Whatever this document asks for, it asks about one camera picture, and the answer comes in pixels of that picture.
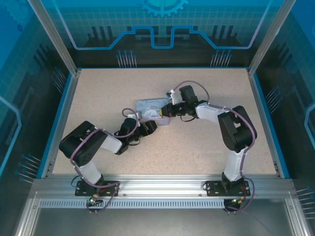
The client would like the aluminium table side rail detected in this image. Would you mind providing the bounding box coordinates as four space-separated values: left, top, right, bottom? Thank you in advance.
45 71 80 178
247 71 282 178

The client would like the aluminium mounting rail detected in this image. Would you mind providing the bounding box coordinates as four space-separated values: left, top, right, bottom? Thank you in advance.
31 174 295 199

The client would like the aluminium frame post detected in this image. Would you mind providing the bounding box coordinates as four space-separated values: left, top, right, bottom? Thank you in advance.
27 0 82 77
247 0 298 77

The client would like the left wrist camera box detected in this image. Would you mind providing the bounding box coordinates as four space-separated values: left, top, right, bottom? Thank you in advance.
134 110 144 127

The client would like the small green LED circuit board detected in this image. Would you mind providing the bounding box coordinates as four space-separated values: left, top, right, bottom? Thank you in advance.
88 194 103 206
230 196 247 205

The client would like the grey slotted cable duct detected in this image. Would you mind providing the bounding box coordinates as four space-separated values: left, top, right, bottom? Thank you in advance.
38 199 226 208

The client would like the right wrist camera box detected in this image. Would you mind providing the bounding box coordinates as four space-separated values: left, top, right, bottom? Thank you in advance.
165 88 182 105

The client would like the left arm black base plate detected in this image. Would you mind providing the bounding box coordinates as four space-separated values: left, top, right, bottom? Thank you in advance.
75 180 121 197

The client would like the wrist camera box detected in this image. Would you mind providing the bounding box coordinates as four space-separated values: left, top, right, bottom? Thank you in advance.
165 88 182 105
134 110 144 127

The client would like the light blue cartoon tin box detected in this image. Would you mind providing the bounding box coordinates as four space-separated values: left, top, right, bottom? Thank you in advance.
136 97 172 126

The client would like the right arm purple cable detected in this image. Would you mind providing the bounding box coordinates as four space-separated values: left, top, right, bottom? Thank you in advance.
171 81 258 213

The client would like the blue table edge strip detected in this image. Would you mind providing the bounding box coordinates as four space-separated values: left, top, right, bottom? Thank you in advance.
252 73 291 179
36 73 74 179

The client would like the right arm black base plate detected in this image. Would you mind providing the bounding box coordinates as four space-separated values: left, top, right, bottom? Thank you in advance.
204 180 252 197

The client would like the grey metal lower shelf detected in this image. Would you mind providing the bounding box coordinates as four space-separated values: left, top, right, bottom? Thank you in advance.
31 207 296 236

